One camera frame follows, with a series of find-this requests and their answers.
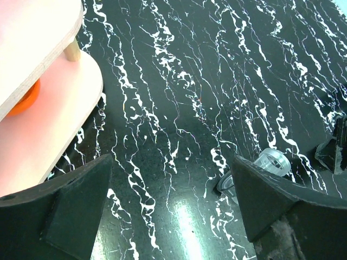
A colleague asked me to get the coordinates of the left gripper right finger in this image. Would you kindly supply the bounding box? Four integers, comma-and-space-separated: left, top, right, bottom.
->
232, 155, 346, 259

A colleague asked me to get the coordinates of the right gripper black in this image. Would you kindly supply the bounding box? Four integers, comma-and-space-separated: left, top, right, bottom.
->
314, 116, 346, 175

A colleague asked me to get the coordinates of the orange plastic bowl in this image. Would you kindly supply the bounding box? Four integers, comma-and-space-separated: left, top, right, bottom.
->
6, 79, 41, 117

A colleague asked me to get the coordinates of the pink three-tier wooden shelf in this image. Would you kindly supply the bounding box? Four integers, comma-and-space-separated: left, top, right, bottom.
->
1, 1, 103, 196

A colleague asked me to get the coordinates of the clear elbow pipe fitting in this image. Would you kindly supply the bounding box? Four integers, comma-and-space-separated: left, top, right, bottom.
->
215, 148, 291, 205

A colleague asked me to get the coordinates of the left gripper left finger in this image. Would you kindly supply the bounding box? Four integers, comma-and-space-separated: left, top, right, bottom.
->
1, 154, 113, 259

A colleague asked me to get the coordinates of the black marble pattern mat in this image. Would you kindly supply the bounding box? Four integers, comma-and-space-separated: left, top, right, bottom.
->
50, 1, 346, 259

